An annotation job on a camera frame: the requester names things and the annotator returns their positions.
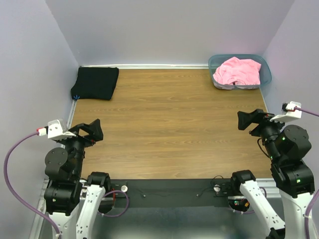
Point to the pink t-shirt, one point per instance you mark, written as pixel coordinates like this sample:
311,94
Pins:
235,71

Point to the blue translucent plastic bin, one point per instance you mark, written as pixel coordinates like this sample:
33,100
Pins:
265,74

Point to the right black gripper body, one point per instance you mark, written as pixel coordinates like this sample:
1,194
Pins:
260,124

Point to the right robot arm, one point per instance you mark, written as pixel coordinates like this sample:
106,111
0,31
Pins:
286,146

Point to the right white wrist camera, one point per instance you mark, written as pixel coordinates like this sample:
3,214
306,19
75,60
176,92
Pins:
290,112

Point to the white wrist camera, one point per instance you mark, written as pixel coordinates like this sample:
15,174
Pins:
55,130
290,112

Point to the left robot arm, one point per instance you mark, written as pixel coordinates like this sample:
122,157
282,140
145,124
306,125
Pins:
90,196

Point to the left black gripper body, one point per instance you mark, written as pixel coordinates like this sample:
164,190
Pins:
81,137

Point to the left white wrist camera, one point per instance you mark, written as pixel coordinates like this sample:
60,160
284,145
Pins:
55,130

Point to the folded black t-shirt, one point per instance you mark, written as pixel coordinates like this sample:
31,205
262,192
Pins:
95,83

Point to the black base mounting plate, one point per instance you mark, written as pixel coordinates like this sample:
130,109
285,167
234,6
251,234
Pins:
174,193

